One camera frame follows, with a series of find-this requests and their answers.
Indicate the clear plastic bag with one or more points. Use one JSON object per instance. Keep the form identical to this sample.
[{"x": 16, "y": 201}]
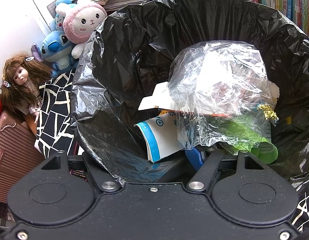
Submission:
[{"x": 219, "y": 80}]

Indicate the pink suitcase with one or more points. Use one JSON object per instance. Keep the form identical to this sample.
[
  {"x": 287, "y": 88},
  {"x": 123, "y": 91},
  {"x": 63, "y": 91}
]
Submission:
[{"x": 12, "y": 155}]

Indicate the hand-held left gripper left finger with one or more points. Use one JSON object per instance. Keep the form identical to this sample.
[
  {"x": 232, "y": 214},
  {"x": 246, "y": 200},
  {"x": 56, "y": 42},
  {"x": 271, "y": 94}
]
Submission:
[{"x": 94, "y": 165}]

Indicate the black beige patterned blanket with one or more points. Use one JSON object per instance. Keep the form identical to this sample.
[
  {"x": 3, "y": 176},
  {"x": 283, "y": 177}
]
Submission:
[{"x": 54, "y": 110}]

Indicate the white wheat-print paper bag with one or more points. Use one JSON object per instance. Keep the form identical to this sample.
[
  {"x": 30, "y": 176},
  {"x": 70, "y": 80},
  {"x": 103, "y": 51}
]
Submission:
[{"x": 162, "y": 140}]

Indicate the blue alien plush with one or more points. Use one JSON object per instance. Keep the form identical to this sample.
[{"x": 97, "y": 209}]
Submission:
[{"x": 57, "y": 48}]

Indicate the black trash bag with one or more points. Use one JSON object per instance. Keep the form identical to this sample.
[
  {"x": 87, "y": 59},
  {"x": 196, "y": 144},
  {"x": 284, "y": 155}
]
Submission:
[{"x": 132, "y": 55}]

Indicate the brown-haired doll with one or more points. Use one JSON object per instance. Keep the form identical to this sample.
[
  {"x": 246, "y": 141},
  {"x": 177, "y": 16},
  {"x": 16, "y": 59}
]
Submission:
[{"x": 22, "y": 80}]

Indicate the green courier bag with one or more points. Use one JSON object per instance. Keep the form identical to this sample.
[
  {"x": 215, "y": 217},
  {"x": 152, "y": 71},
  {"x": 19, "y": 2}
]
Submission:
[{"x": 244, "y": 135}]

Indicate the gold blue foil wrapper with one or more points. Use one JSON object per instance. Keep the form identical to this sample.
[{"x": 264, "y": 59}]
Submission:
[{"x": 268, "y": 112}]

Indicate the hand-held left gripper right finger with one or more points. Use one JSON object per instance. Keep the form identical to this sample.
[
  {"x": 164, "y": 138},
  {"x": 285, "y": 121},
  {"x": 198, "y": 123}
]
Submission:
[{"x": 194, "y": 158}]

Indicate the blue white cat plush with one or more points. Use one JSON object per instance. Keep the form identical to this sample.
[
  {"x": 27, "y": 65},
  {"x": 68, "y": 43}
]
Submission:
[{"x": 60, "y": 10}]

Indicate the pink bunny plush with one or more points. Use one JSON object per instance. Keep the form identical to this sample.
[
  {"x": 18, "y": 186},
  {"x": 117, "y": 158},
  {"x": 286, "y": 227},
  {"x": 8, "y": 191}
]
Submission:
[{"x": 82, "y": 22}]

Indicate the white paper envelope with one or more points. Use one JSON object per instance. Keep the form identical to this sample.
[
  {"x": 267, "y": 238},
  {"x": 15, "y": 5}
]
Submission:
[{"x": 154, "y": 100}]

